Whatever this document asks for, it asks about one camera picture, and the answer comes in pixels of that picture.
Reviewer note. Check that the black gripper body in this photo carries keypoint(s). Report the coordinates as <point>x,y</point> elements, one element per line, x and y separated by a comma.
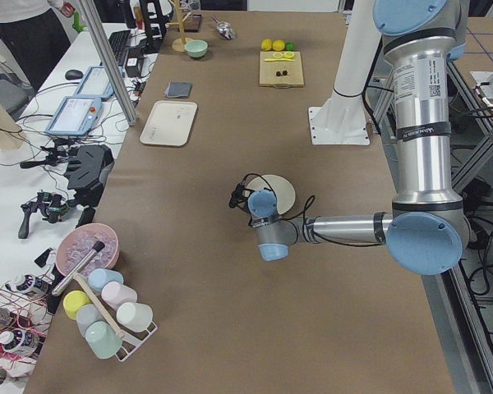
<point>244,205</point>

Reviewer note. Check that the beige round plate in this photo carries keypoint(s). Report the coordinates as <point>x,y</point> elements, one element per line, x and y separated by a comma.
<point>283,189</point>

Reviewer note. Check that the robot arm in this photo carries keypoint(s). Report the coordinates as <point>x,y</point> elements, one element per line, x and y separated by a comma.
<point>426,230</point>

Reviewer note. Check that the white rabbit tray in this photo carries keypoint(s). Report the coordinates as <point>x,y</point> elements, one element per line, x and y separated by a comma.
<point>169,123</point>

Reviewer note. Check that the black framed tray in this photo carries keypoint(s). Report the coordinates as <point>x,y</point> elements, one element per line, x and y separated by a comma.
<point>192,23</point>

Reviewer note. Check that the grey folded cloth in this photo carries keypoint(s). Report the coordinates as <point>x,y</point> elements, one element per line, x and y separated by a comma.
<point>178,90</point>

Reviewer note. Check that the bamboo cutting board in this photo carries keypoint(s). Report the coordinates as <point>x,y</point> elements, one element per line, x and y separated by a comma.
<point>267,77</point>

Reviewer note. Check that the steel ice scoop in bowl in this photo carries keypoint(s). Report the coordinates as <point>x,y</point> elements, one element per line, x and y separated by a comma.
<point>63,283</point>

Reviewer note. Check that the mint green bowl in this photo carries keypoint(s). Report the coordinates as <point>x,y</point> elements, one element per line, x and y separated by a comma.
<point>196,48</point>

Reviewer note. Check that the whole lemon near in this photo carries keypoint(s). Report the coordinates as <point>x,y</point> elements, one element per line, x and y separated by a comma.
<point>266,45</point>

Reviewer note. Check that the whole lemon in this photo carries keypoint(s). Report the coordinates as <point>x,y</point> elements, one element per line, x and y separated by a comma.
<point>266,45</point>
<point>278,45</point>

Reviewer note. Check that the whole lemon far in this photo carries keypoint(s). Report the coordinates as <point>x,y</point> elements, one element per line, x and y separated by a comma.
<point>278,45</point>

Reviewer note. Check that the pink cup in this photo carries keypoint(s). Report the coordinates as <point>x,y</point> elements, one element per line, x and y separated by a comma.
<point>114,294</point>

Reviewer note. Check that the white cup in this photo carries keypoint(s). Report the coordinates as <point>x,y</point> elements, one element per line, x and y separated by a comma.
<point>135,316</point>

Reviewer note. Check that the blue cup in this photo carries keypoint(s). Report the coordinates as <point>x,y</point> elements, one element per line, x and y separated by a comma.
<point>100,277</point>

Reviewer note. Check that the wooden mug tree stand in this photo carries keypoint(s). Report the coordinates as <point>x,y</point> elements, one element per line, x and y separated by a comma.
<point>181,15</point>

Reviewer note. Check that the steel scoop on table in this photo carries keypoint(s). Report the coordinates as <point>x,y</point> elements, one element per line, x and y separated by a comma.
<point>224,29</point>

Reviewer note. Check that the pink bowl with ice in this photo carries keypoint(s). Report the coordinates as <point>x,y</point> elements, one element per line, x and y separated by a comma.
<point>80,241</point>

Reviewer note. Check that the blue teach pendant near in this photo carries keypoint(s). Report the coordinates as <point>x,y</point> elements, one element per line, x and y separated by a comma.
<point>75,116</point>

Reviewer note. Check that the blue teach pendant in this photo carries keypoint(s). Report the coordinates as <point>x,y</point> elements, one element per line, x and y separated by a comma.
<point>95,82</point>
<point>75,116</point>

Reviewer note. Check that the blue teach pendant far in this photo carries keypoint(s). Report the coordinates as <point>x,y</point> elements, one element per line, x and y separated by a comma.
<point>95,82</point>

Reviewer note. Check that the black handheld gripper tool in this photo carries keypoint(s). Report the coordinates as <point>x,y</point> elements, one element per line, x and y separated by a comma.
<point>52,206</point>

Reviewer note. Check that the grey cup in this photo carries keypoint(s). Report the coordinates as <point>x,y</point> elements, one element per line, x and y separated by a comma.
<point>86,316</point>

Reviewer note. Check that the yellow cup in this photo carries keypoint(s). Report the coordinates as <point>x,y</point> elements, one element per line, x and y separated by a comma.
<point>73,302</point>

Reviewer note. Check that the black keyboard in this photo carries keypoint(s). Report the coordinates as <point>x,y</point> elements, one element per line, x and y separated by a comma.
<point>118,42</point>

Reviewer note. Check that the mint cup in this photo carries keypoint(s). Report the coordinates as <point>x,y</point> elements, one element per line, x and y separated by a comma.
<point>103,340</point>

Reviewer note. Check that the black computer mouse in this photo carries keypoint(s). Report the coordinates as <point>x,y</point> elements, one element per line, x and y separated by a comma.
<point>74,74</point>

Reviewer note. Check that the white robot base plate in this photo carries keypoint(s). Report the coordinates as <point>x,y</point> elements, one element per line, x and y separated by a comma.
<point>331,126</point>

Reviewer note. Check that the aluminium frame post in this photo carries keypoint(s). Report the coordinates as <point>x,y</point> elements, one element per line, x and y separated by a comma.
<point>95,26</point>

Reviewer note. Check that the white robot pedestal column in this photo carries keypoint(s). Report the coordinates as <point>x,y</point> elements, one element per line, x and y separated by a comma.
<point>359,50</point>

